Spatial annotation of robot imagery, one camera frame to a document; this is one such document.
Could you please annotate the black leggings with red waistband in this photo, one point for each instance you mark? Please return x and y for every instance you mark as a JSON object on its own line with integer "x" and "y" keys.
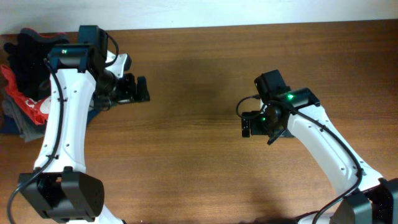
{"x": 26, "y": 59}

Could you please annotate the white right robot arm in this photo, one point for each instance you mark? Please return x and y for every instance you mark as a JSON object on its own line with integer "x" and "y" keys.
{"x": 363, "y": 194}

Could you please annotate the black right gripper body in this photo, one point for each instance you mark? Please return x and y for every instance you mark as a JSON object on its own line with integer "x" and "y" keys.
{"x": 263, "y": 124}

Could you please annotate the gray folded garment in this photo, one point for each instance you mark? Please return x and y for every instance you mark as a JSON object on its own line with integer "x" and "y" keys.
{"x": 30, "y": 130}

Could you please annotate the dark blue folded garment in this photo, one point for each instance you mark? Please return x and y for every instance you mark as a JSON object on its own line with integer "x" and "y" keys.
{"x": 9, "y": 125}

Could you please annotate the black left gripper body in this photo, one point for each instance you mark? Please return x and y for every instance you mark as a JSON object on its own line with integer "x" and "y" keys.
{"x": 112, "y": 88}

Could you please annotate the red printed t-shirt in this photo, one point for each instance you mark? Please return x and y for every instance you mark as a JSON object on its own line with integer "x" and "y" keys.
{"x": 37, "y": 111}

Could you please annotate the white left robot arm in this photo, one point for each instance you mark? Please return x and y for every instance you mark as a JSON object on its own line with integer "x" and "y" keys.
{"x": 82, "y": 76}

